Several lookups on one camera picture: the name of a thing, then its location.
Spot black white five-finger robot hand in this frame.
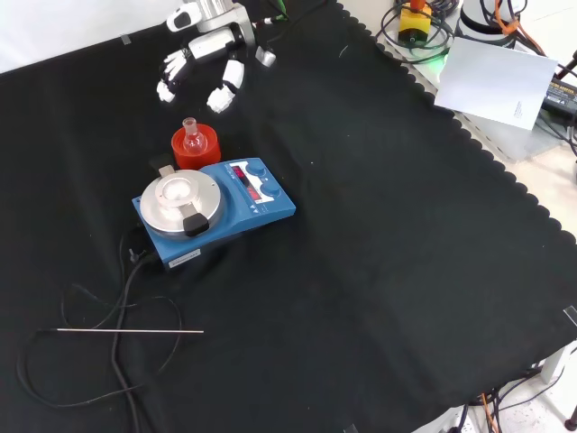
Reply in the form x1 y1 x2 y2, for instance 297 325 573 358
155 4 254 115

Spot clear glass round-bottom flask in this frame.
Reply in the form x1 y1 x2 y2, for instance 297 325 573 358
181 116 209 157

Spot blue base laboratory heater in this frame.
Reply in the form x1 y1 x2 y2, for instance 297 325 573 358
132 156 298 272

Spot yellow stop button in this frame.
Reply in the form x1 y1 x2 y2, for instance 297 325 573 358
398 0 435 46

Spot black bench cloth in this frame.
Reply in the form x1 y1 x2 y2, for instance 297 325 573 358
0 0 577 433

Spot pale white board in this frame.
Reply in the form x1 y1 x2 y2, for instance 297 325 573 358
434 36 559 132

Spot thin steel temperature probe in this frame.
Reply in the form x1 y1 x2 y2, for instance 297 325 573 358
57 327 205 336

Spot black power adapter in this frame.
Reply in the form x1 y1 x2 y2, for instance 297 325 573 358
540 76 577 121

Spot white table leg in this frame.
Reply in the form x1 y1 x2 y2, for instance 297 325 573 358
540 342 577 384

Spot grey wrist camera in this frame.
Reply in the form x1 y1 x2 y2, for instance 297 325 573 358
255 44 277 69

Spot red ridged flask support ring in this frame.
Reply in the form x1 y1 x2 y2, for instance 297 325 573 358
170 125 223 171

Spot aluminium heating block black handles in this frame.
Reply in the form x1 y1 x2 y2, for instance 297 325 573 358
139 152 224 238

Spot thin black probe cable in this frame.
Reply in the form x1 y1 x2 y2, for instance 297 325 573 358
16 283 184 410

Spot orange robot cable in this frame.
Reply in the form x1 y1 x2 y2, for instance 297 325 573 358
493 0 549 58

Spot thick black power cord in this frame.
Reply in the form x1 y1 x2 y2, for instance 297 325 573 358
111 234 164 433

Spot black and orange floor cables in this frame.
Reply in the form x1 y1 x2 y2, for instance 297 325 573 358
468 364 577 433

